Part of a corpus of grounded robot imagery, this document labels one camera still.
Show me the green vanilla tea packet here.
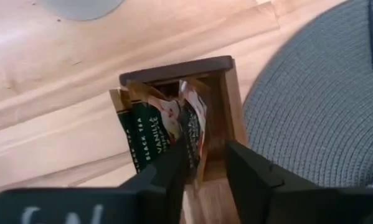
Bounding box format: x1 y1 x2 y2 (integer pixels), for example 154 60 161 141
126 80 183 164

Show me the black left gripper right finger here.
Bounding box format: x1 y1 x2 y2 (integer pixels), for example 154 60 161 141
225 139 373 224

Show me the round grey woven placemat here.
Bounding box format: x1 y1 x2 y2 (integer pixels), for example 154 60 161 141
242 0 373 189

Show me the green black tea packet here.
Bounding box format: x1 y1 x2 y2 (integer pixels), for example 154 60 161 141
109 88 143 174

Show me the wooden tea box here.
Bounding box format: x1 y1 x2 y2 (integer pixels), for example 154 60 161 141
119 55 250 224

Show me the grey round disc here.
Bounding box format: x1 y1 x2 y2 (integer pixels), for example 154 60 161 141
39 0 125 21

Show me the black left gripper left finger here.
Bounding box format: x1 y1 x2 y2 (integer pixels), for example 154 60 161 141
0 136 189 224

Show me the tea packet with picture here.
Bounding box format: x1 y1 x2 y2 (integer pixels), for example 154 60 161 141
177 79 210 190

